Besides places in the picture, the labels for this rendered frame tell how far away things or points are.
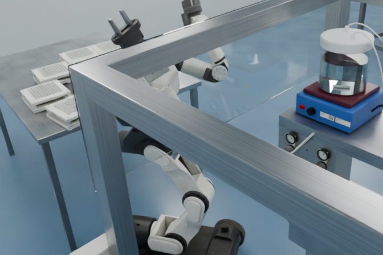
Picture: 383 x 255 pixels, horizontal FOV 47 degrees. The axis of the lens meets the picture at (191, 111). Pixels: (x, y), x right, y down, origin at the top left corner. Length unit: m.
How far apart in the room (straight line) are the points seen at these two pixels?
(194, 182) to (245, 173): 1.61
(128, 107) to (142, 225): 1.81
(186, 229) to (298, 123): 1.20
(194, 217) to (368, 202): 1.79
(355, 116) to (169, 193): 2.15
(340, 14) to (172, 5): 5.04
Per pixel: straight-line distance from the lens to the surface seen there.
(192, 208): 2.26
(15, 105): 2.98
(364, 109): 1.42
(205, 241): 2.70
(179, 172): 2.19
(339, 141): 1.37
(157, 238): 2.52
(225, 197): 3.25
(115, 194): 1.11
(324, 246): 1.69
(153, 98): 0.79
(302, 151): 1.47
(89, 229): 3.16
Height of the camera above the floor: 2.08
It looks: 29 degrees down
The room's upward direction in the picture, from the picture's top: 4 degrees counter-clockwise
